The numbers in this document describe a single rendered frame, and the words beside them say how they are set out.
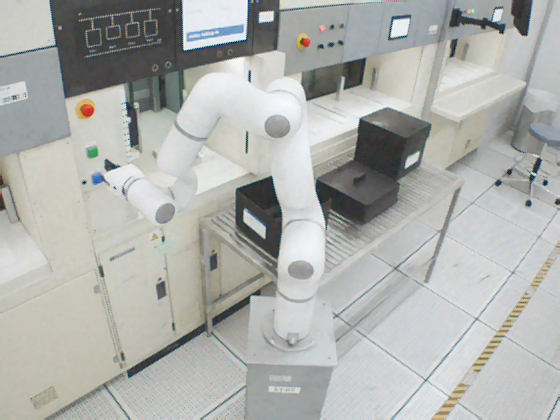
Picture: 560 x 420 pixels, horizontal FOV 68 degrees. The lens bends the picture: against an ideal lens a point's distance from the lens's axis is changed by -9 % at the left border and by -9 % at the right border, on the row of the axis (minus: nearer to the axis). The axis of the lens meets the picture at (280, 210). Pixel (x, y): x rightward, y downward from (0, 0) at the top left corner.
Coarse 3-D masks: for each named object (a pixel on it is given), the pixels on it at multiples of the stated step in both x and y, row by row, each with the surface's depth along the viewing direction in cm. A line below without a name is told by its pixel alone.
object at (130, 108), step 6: (126, 96) 198; (126, 102) 197; (126, 108) 197; (132, 108) 193; (132, 114) 192; (132, 120) 194; (132, 126) 195; (132, 132) 196; (132, 138) 198; (132, 144) 199; (138, 144) 202
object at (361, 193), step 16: (352, 160) 219; (320, 176) 205; (336, 176) 205; (352, 176) 207; (368, 176) 208; (384, 176) 209; (336, 192) 197; (352, 192) 195; (368, 192) 196; (384, 192) 197; (336, 208) 201; (352, 208) 194; (368, 208) 190; (384, 208) 203
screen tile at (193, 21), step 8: (192, 0) 140; (200, 0) 143; (208, 0) 145; (192, 8) 142; (208, 8) 146; (192, 16) 143; (200, 16) 146; (208, 16) 148; (192, 24) 145; (200, 24) 147; (208, 24) 149
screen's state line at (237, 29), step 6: (204, 30) 150; (210, 30) 151; (216, 30) 153; (222, 30) 155; (228, 30) 157; (234, 30) 159; (240, 30) 161; (186, 36) 146; (192, 36) 147; (198, 36) 149; (204, 36) 151; (210, 36) 152; (216, 36) 154
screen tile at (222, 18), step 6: (222, 0) 149; (228, 0) 150; (234, 0) 152; (240, 0) 154; (240, 6) 155; (222, 12) 151; (228, 12) 153; (234, 12) 155; (240, 12) 157; (222, 18) 152; (228, 18) 154; (234, 18) 156; (240, 18) 158
